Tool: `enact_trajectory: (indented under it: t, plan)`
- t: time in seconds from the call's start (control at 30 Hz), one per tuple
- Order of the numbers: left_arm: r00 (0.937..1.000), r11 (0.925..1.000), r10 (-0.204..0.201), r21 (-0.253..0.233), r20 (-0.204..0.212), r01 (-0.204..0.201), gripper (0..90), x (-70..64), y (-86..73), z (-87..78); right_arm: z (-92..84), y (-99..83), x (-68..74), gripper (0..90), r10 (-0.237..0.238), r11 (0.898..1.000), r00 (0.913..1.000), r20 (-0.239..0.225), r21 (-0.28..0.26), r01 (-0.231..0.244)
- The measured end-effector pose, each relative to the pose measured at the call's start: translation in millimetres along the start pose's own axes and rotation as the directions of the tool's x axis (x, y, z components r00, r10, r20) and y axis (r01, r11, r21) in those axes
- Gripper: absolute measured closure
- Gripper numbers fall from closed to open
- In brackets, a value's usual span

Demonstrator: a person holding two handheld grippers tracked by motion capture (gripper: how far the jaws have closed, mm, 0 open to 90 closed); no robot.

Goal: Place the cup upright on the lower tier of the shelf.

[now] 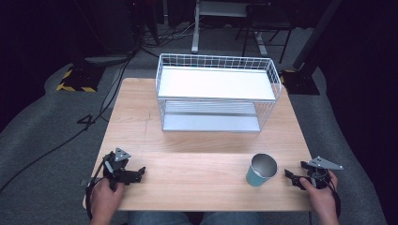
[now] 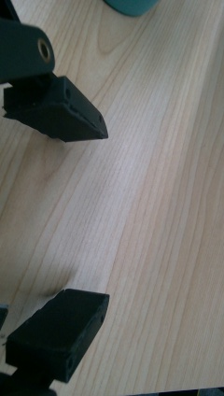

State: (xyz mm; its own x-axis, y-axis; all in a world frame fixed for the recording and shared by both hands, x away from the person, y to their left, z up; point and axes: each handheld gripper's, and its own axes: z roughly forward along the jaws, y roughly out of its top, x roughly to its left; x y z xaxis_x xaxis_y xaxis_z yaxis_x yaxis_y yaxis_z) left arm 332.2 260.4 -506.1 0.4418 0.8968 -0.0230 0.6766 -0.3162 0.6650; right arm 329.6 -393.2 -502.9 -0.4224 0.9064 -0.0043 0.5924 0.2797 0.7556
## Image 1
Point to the person's left leg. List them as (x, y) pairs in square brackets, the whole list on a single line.
[(159, 219)]

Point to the grey flat stand base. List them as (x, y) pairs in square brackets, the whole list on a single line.
[(108, 59)]

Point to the black chair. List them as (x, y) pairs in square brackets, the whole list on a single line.
[(266, 22)]

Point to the person's leg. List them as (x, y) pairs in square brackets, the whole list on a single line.
[(159, 219), (231, 219)]

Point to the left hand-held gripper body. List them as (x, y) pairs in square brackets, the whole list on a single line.
[(117, 165)]

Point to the teal metal cup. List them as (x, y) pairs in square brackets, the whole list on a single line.
[(261, 170)]

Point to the person's left hand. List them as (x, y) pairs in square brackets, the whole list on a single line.
[(104, 200)]

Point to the person's right leg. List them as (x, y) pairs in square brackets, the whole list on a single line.
[(231, 219)]

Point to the person's right hand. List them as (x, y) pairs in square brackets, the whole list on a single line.
[(319, 200)]

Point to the black yellow striped base plate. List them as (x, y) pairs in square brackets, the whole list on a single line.
[(300, 82), (79, 79)]

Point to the dark slanted stand pole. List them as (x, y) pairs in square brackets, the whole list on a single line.
[(316, 34)]

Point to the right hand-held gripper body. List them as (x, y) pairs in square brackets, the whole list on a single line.
[(322, 170)]

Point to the white metal desk frame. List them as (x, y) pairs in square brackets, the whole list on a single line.
[(219, 9)]

